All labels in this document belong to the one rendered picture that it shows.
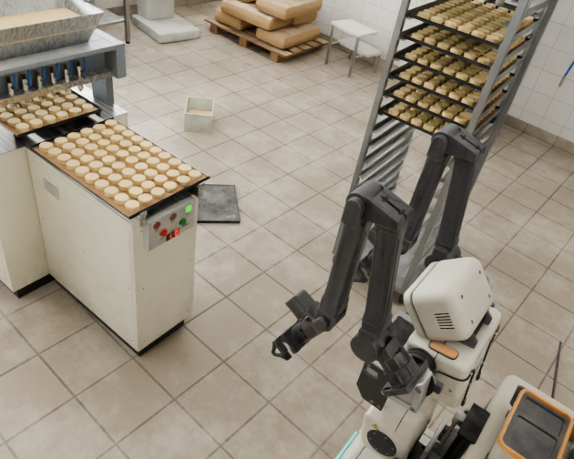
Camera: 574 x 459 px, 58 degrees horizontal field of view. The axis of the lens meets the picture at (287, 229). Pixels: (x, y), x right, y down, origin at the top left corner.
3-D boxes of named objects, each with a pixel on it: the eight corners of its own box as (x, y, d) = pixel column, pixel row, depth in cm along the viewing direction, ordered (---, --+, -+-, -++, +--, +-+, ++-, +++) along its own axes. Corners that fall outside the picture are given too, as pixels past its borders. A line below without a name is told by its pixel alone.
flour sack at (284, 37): (282, 52, 545) (285, 37, 536) (252, 38, 562) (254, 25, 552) (321, 39, 594) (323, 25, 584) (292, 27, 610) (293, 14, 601)
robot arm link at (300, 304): (328, 328, 133) (345, 310, 138) (300, 292, 133) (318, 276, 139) (303, 342, 141) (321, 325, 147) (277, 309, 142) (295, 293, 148)
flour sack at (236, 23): (239, 33, 569) (240, 18, 560) (212, 20, 587) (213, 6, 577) (281, 23, 617) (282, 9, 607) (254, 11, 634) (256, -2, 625)
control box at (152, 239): (143, 247, 202) (142, 219, 194) (189, 221, 218) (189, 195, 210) (148, 251, 201) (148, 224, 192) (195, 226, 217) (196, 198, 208)
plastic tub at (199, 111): (186, 113, 435) (187, 96, 425) (212, 117, 438) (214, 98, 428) (183, 131, 412) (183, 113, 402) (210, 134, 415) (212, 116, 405)
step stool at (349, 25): (377, 73, 570) (388, 31, 542) (350, 78, 545) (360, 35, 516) (349, 57, 593) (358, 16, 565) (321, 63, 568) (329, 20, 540)
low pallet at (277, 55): (203, 28, 595) (204, 18, 588) (251, 18, 648) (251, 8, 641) (283, 66, 545) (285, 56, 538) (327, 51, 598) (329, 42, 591)
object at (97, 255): (50, 285, 271) (20, 134, 215) (106, 255, 294) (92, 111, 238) (138, 364, 243) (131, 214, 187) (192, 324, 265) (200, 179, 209)
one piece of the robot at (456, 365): (465, 431, 182) (514, 300, 148) (417, 517, 157) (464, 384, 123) (397, 392, 195) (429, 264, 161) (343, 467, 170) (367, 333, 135)
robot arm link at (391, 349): (394, 364, 126) (404, 351, 129) (373, 329, 125) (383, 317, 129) (367, 369, 132) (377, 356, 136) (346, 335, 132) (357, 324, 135)
